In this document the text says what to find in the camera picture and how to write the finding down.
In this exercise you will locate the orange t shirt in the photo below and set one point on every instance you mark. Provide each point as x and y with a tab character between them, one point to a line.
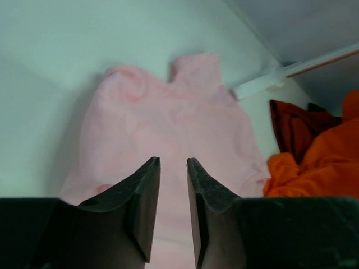
329	166

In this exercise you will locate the dark red t shirt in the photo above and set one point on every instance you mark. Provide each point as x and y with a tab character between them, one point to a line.
295	128

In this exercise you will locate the pink t shirt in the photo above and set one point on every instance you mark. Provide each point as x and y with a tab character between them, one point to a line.
134	116

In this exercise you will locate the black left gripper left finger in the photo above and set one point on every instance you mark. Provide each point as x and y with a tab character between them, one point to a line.
113	229

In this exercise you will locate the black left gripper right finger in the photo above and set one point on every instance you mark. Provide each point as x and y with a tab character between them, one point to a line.
234	232

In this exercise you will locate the white metal clothes rack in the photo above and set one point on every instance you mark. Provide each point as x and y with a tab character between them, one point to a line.
278	75

